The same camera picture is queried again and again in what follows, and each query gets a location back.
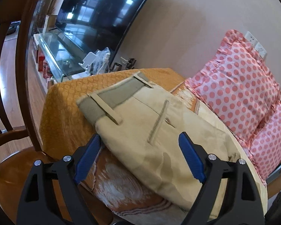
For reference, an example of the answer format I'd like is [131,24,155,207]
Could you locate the yellow floral bed sheet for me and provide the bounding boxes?
[81,84,269,225]

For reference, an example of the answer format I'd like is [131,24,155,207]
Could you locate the left pink polka-dot pillow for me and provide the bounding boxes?
[185,29,281,143]

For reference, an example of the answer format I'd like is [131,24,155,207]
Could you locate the right pink polka-dot pillow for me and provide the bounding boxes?
[249,103,281,181]

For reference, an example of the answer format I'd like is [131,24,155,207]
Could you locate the white wall sockets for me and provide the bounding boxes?
[245,31,268,59]

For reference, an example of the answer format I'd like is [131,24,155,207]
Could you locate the clear plastic bag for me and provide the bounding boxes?
[90,47,111,75]

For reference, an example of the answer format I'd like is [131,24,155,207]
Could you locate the orange patterned blanket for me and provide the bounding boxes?
[39,67,186,161]

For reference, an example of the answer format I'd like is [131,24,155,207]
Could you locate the wooden chair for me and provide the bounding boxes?
[0,0,61,225]

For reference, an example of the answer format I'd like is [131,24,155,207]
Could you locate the glass tv stand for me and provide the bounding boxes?
[35,26,90,83]

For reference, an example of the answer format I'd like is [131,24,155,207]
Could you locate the red box under stand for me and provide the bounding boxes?
[37,49,52,79]

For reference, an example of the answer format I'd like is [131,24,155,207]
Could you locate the pink polka-dot pillow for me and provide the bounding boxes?
[185,29,281,143]
[249,103,281,181]

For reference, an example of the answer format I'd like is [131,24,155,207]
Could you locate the black flat television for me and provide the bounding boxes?
[56,0,147,62]

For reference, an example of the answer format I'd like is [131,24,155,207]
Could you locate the beige khaki pants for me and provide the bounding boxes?
[77,72,241,224]

